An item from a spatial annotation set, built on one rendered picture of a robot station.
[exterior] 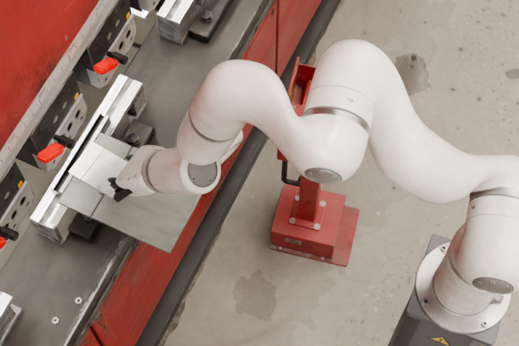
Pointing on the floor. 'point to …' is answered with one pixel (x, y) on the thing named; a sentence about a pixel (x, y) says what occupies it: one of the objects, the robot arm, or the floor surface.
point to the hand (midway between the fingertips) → (125, 171)
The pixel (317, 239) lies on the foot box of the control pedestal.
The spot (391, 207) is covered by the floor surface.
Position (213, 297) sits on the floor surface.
